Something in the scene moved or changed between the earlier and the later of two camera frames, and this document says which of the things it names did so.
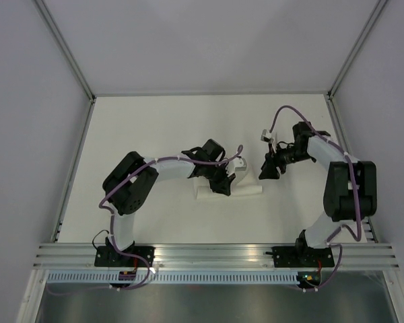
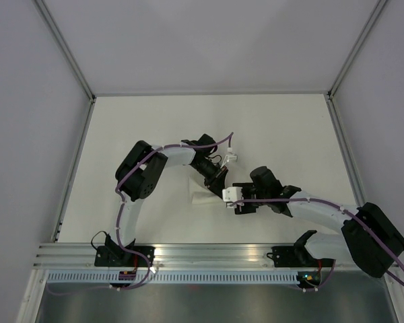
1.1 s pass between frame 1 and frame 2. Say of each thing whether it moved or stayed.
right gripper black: moved
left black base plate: stayed
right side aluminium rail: stayed
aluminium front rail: stayed
